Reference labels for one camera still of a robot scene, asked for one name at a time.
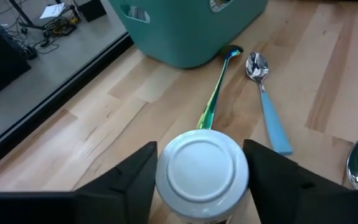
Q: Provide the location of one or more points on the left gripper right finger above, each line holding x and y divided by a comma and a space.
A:
284, 193

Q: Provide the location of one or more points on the white paper sheet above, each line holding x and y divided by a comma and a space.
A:
52, 11

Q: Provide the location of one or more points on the green plastic bin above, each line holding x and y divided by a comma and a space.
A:
181, 37

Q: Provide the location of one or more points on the black aluminium table frame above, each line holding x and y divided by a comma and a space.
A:
57, 101

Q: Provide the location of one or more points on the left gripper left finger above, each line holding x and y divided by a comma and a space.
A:
125, 193

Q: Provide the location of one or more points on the black equipment case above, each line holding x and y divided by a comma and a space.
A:
93, 9

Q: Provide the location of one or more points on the white lid spice jar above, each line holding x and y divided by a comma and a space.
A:
202, 168

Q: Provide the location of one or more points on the iridescent green spoon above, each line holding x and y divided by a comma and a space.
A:
211, 105

